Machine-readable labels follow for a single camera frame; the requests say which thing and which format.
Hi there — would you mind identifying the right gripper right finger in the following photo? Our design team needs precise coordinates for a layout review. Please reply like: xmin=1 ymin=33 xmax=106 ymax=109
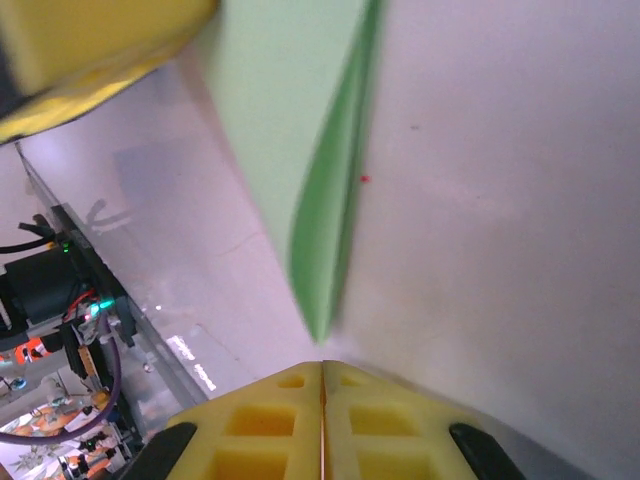
xmin=323 ymin=359 xmax=532 ymax=480

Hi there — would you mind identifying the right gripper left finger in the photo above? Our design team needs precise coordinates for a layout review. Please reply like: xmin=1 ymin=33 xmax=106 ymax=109
xmin=119 ymin=362 xmax=325 ymax=480

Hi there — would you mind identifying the green paper sheet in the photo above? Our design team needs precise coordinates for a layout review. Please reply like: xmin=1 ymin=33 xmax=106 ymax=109
xmin=187 ymin=0 xmax=390 ymax=347

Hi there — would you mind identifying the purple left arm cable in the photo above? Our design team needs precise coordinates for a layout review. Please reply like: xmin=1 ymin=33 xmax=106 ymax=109
xmin=0 ymin=313 xmax=125 ymax=447

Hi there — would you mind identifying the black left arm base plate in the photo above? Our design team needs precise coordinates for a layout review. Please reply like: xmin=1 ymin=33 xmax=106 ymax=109
xmin=48 ymin=203 xmax=147 ymax=349

